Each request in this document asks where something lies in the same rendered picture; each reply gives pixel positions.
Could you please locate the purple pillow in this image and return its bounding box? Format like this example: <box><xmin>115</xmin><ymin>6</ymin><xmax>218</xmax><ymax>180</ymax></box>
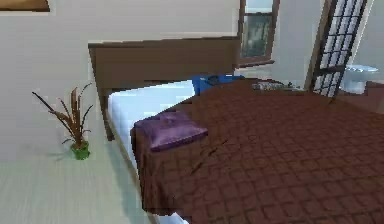
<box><xmin>133</xmin><ymin>110</ymin><xmax>209</xmax><ymax>153</ymax></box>

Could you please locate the blue pillow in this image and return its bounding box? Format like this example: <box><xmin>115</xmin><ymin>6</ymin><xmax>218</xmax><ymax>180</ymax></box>
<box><xmin>190</xmin><ymin>74</ymin><xmax>246</xmax><ymax>97</ymax></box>

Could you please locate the grey patterned object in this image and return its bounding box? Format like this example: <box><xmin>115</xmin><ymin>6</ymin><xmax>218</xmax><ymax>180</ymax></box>
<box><xmin>252</xmin><ymin>80</ymin><xmax>294</xmax><ymax>92</ymax></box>

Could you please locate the brown bed with quilted cover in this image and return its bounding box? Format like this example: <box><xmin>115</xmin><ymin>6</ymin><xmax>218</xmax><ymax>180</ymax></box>
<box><xmin>87</xmin><ymin>35</ymin><xmax>384</xmax><ymax>224</ymax></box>

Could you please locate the brown framed window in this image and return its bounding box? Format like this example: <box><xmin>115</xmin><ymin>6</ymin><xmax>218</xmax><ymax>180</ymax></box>
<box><xmin>236</xmin><ymin>0</ymin><xmax>281</xmax><ymax>69</ymax></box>

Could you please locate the brown plant in green pot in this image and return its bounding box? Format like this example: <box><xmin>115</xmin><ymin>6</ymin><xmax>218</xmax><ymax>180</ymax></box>
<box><xmin>31</xmin><ymin>82</ymin><xmax>95</xmax><ymax>161</ymax></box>

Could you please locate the dark lattice glass door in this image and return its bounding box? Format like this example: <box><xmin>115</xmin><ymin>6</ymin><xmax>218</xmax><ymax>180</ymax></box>
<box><xmin>304</xmin><ymin>0</ymin><xmax>368</xmax><ymax>99</ymax></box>

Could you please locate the white toilet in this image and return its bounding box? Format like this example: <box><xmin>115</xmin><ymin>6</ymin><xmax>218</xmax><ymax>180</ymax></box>
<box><xmin>340</xmin><ymin>64</ymin><xmax>380</xmax><ymax>95</ymax></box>

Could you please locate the brown framed wall picture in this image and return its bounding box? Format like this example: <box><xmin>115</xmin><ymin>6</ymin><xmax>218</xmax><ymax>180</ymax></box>
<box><xmin>0</xmin><ymin>0</ymin><xmax>51</xmax><ymax>13</ymax></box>

